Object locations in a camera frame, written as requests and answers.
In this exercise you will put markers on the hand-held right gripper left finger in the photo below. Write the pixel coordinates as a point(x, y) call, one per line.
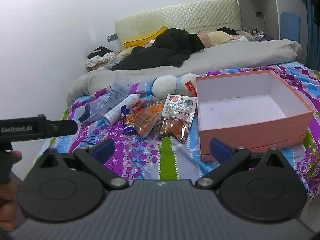
point(103, 151)

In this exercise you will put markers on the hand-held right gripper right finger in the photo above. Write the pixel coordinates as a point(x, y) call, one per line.
point(220, 150)

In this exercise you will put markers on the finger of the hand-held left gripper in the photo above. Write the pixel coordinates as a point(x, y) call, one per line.
point(65, 128)

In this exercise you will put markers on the blue and white snack packet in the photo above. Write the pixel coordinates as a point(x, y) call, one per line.
point(130, 130)

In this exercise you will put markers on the pink cardboard box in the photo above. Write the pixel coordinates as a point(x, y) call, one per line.
point(250, 130)

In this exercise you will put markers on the red and yellow snack packet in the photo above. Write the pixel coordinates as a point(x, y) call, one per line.
point(137, 118)

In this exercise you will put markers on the clear packet of red-brown snacks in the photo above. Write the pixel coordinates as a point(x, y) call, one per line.
point(178, 112)

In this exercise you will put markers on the orange snack packet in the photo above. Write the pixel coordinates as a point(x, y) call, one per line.
point(153, 110)

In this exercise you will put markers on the person's left hand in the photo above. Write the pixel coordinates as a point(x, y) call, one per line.
point(7, 205)

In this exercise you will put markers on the purple floral bed sheet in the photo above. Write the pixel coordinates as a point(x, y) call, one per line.
point(140, 155)

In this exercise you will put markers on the white spray bottle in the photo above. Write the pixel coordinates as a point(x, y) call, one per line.
point(120, 108)

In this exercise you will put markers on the clear plastic bag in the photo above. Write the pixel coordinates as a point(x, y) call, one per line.
point(117, 92)

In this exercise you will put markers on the wooden nightstand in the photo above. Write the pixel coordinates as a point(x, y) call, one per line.
point(96, 67)

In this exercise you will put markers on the pile of clothes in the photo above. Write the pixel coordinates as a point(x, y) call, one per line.
point(100, 55)

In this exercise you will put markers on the white and blue plush toy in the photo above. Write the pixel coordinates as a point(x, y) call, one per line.
point(163, 85)

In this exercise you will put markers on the beige cloth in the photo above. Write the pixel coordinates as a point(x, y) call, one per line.
point(122, 53)

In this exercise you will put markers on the grey duvet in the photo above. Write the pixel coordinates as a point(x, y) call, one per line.
point(225, 55)

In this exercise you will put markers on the beige and pink pillow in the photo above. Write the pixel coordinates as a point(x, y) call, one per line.
point(217, 38)

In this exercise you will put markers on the yellow cloth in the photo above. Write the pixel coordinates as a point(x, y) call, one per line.
point(140, 41)

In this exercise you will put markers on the black jacket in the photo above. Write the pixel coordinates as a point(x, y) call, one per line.
point(162, 47)

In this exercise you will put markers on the small black garment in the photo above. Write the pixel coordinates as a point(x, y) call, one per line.
point(226, 30)

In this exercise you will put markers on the row of small bottles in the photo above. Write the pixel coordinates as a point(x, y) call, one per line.
point(255, 31)

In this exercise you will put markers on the cream quilted headboard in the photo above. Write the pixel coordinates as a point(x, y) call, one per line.
point(187, 15)

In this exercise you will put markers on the blue pad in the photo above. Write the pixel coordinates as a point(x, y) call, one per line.
point(290, 26)

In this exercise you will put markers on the blue curtain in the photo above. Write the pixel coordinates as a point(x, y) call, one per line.
point(312, 37)

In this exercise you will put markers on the white cabinet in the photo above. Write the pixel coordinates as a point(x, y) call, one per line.
point(277, 2)

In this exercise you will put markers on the grey wall switch panel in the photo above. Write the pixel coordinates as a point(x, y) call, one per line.
point(112, 37)

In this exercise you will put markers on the wall power socket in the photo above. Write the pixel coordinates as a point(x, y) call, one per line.
point(258, 13)

